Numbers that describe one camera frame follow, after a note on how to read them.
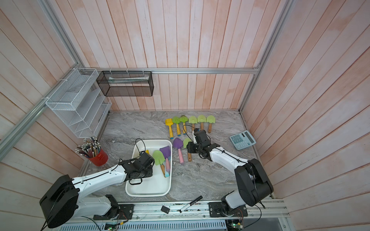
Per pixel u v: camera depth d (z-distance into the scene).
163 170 0.86
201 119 1.14
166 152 0.94
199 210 0.75
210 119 1.14
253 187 0.43
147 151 0.70
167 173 0.82
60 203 0.40
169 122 1.10
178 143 1.02
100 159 0.85
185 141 1.02
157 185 0.82
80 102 0.73
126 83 1.06
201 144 0.70
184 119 1.13
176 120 1.11
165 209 0.75
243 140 1.00
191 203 0.76
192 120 1.14
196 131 0.82
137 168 0.63
